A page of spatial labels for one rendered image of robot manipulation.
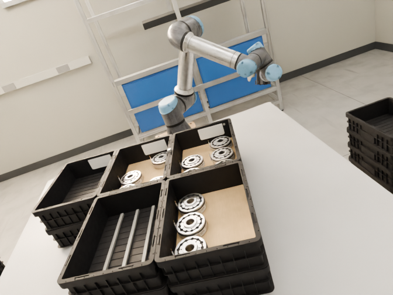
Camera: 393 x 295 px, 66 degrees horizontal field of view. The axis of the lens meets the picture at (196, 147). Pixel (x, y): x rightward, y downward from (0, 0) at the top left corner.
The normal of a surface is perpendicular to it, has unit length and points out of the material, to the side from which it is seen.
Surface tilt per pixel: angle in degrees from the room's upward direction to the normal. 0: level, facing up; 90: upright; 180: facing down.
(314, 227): 0
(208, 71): 90
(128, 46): 90
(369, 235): 0
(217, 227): 0
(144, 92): 90
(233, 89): 90
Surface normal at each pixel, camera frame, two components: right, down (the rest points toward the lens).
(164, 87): 0.18, 0.43
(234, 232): -0.29, -0.84
